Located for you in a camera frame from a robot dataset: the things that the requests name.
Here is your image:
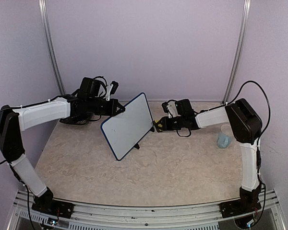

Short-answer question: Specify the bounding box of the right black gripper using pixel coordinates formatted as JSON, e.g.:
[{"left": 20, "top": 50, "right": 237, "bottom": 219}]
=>
[{"left": 155, "top": 115, "right": 185, "bottom": 131}]

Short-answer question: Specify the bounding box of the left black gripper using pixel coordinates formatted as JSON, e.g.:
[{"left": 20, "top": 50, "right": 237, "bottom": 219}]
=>
[{"left": 88, "top": 97, "right": 126, "bottom": 116}]

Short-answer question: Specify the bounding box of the blue framed whiteboard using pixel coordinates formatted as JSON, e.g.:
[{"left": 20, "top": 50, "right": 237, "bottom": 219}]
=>
[{"left": 100, "top": 92, "right": 155, "bottom": 161}]

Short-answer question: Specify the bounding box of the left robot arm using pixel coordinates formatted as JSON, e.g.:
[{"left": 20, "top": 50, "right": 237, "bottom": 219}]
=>
[{"left": 0, "top": 76, "right": 125, "bottom": 213}]

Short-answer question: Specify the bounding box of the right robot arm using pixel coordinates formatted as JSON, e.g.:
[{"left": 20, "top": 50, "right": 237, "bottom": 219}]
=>
[{"left": 153, "top": 99, "right": 263, "bottom": 218}]

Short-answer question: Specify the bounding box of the whiteboard metal stand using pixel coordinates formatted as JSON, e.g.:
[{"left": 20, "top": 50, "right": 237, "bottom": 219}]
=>
[{"left": 133, "top": 127, "right": 155, "bottom": 150}]

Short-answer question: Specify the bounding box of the black patterned square plate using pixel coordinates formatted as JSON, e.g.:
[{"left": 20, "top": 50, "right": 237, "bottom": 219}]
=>
[{"left": 60, "top": 115, "right": 93, "bottom": 126}]

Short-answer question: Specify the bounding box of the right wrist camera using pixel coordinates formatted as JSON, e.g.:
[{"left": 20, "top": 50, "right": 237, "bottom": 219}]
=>
[{"left": 162, "top": 99, "right": 178, "bottom": 118}]

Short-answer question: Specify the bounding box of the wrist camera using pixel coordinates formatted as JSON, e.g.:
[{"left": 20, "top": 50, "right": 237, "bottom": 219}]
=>
[
  {"left": 162, "top": 99, "right": 178, "bottom": 118},
  {"left": 105, "top": 81, "right": 119, "bottom": 101}
]

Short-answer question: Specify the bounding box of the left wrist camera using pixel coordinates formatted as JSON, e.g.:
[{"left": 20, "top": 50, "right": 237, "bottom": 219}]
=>
[{"left": 105, "top": 81, "right": 119, "bottom": 101}]

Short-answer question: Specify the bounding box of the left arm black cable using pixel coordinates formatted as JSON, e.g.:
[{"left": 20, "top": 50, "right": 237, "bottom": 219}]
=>
[{"left": 0, "top": 75, "right": 111, "bottom": 166}]

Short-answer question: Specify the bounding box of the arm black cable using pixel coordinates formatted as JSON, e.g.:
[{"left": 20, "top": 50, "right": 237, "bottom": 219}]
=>
[
  {"left": 167, "top": 80, "right": 272, "bottom": 144},
  {"left": 0, "top": 75, "right": 111, "bottom": 166}
]

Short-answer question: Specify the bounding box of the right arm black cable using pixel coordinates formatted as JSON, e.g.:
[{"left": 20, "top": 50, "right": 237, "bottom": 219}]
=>
[{"left": 167, "top": 80, "right": 272, "bottom": 144}]

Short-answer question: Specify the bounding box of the front aluminium rail base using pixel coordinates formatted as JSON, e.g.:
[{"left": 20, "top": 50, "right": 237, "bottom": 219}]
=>
[{"left": 7, "top": 190, "right": 288, "bottom": 230}]

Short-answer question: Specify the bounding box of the left aluminium frame post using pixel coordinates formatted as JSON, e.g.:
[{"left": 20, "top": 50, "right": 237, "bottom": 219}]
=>
[{"left": 38, "top": 0, "right": 66, "bottom": 95}]

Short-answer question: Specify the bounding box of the aluminium frame post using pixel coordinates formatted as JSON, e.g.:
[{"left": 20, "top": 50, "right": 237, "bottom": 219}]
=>
[
  {"left": 38, "top": 0, "right": 66, "bottom": 95},
  {"left": 222, "top": 0, "right": 252, "bottom": 104}
]

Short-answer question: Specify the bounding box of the right aluminium frame post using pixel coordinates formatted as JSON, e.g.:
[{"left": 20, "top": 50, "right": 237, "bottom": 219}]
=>
[{"left": 222, "top": 0, "right": 252, "bottom": 104}]

